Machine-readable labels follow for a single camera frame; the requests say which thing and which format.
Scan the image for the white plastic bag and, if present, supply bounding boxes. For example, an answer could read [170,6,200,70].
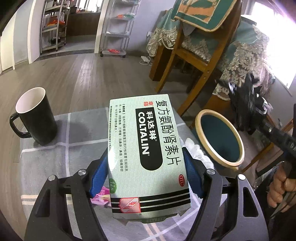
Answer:
[180,138,215,169]

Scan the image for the pink snack wrapper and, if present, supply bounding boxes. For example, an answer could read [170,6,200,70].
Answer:
[91,186,111,207]

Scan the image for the green Coltalin medicine box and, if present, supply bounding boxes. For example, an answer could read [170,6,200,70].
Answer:
[108,94,191,223]

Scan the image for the right hand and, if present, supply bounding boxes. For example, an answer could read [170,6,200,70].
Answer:
[267,162,295,212]

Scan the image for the wooden side table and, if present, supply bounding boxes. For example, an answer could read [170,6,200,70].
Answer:
[240,113,296,174]

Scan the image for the grey checked table cloth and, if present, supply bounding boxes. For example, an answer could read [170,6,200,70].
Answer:
[20,108,202,240]

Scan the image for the black ceramic mug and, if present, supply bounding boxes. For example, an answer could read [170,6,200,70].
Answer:
[9,87,57,146]

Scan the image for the wooden dining chair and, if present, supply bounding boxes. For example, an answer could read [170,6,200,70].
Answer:
[154,0,243,118]

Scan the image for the white power strip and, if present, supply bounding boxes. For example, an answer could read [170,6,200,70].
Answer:
[139,56,152,66]

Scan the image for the teal patterned chair cushion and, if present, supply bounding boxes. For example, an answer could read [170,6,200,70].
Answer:
[171,0,241,32]

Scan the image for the white rolling shelf cart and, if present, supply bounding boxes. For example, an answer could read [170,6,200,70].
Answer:
[99,1,141,58]

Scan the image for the metal storage rack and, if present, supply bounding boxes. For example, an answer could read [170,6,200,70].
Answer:
[40,1,70,55]

